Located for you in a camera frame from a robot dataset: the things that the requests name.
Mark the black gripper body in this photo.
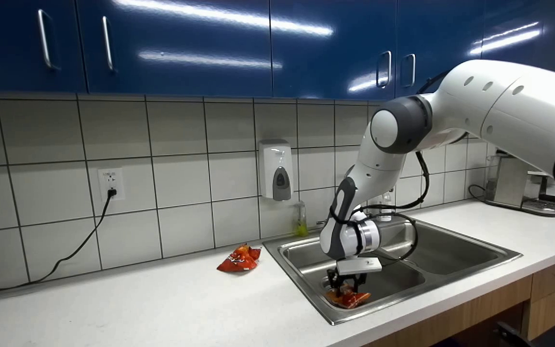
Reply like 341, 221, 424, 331
324, 267, 370, 292

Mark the orange snack bag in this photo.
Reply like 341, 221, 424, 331
322, 284, 374, 310

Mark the stainless steel double sink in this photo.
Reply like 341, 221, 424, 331
262, 213, 524, 327

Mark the red snack bag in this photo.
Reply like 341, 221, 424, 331
216, 242, 264, 275

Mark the green dish soap bottle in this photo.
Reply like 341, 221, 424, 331
293, 200, 310, 240

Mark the silver coffee machine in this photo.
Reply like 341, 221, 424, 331
486, 151, 555, 219

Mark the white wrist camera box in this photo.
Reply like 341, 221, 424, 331
334, 254, 384, 279

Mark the white wall soap dispenser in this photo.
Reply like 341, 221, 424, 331
257, 140, 297, 204

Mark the black coffee machine cord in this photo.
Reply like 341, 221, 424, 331
467, 180, 495, 204

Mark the silver cabinet handle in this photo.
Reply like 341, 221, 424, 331
399, 51, 418, 90
35, 7, 58, 70
374, 47, 395, 92
98, 13, 116, 74

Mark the white wall power outlet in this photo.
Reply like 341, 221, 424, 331
98, 165, 127, 202

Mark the black power cord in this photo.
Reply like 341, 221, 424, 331
0, 186, 120, 296

